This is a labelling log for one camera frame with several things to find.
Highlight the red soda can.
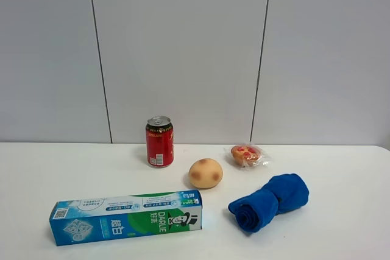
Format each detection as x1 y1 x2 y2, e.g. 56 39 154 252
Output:
145 116 174 167

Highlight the round spotted bread bun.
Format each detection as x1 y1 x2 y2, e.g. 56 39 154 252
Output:
188 158 223 189

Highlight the wrapped fruit tart pastry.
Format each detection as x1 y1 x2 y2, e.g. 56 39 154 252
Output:
224 144 272 171

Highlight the rolled blue towel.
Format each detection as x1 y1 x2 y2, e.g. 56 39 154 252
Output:
228 174 310 233

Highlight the Darlie toothpaste box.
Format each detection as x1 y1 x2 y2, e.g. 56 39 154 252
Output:
49 190 203 246

